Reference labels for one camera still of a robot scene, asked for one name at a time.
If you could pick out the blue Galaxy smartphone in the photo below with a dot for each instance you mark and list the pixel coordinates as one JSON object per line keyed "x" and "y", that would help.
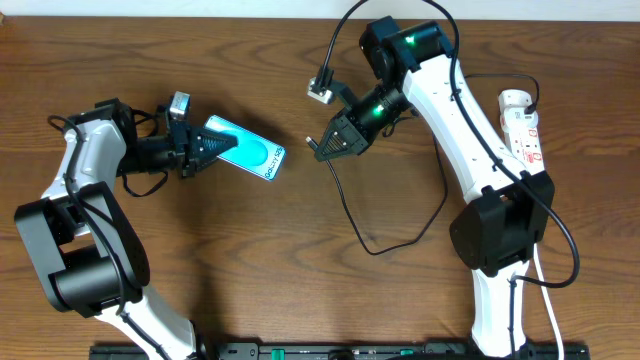
{"x": 253, "y": 153}

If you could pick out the white power strip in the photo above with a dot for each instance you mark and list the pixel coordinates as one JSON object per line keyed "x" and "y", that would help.
{"x": 525, "y": 145}

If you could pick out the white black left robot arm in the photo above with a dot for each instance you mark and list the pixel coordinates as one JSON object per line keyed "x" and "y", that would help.
{"x": 85, "y": 252}

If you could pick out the white charger adapter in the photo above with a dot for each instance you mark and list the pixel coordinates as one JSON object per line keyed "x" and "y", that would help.
{"x": 514, "y": 119}

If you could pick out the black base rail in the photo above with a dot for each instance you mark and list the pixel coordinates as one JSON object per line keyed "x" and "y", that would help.
{"x": 433, "y": 350}

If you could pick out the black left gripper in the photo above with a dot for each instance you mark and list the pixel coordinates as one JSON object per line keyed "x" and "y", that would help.
{"x": 185, "y": 146}

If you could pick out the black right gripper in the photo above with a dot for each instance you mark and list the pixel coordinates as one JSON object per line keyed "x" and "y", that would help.
{"x": 349, "y": 130}

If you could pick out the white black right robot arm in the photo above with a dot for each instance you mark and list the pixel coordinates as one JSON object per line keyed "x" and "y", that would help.
{"x": 500, "y": 171}

